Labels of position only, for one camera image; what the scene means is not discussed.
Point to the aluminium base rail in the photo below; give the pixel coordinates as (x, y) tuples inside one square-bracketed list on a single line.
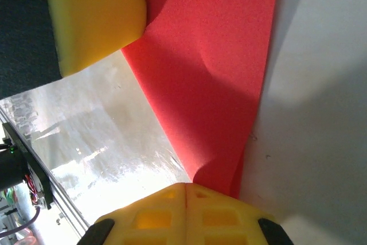
[(66, 210)]

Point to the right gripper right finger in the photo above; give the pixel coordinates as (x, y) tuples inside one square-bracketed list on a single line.
[(183, 219)]

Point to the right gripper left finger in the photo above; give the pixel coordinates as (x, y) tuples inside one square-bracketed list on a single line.
[(86, 21)]

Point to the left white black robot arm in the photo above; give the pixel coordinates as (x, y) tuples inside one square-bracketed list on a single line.
[(10, 170)]

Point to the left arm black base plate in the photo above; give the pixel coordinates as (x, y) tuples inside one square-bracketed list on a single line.
[(28, 167)]

